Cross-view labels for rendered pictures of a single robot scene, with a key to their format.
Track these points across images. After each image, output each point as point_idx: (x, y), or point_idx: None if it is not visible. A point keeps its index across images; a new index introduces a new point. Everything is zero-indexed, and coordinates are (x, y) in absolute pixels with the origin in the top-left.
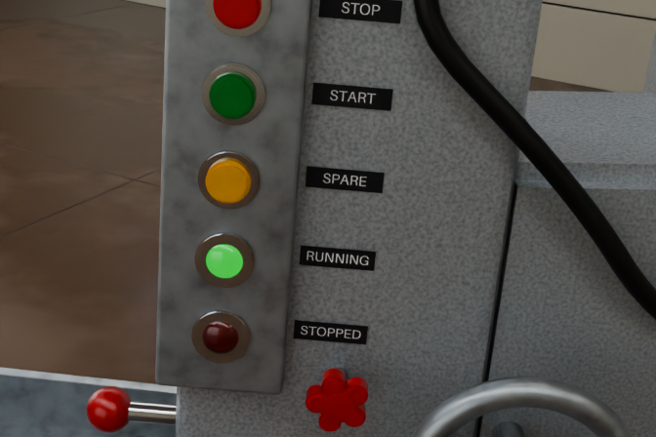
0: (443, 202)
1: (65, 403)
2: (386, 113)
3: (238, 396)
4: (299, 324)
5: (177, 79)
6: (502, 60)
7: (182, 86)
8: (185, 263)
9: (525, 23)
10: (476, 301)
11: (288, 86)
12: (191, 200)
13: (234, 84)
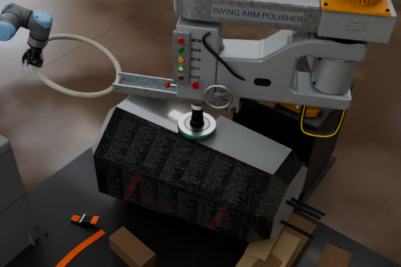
0: (207, 62)
1: (161, 81)
2: (200, 52)
3: (184, 84)
4: (191, 75)
5: (174, 48)
6: (213, 46)
7: (175, 49)
8: (176, 68)
9: (216, 42)
10: (213, 74)
11: (187, 49)
12: (176, 61)
13: (181, 49)
